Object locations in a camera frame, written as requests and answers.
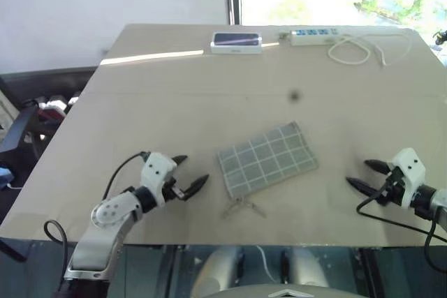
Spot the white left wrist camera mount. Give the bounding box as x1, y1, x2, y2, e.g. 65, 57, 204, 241
140, 151, 177, 207

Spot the silver rounded robot leg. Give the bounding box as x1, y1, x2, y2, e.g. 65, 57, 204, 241
283, 246, 330, 289
191, 245, 246, 298

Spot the black table leg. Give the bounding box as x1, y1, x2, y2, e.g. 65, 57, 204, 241
0, 237, 28, 263

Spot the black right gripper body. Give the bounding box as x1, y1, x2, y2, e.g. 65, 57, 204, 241
378, 167, 405, 207

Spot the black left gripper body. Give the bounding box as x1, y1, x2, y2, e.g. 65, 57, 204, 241
161, 175, 189, 202

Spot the white box with dark top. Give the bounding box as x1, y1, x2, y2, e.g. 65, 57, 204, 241
210, 31, 264, 57

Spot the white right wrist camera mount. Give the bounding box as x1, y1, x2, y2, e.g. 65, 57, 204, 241
387, 148, 427, 209

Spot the white power strip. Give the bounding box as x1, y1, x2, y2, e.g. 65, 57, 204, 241
290, 26, 342, 47

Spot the small black device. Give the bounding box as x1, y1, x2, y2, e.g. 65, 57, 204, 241
432, 28, 447, 47

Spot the thin white cable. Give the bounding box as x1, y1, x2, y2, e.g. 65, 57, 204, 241
256, 244, 277, 284

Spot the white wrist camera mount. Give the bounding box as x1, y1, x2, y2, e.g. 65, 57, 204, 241
140, 151, 177, 207
387, 148, 427, 209

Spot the red and white clutter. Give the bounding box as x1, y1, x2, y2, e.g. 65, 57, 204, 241
36, 93, 82, 112

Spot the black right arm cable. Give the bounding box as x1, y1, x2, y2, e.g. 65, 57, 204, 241
356, 176, 447, 275

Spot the grey checked cloth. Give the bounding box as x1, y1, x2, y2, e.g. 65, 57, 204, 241
217, 121, 320, 219

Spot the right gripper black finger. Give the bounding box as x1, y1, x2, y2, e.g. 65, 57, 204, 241
346, 176, 380, 199
363, 159, 392, 175

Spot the dark grey robot torso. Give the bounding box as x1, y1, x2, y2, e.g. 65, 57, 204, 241
195, 284, 354, 298

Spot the white power strip cord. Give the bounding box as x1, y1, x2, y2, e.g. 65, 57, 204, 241
327, 32, 415, 68

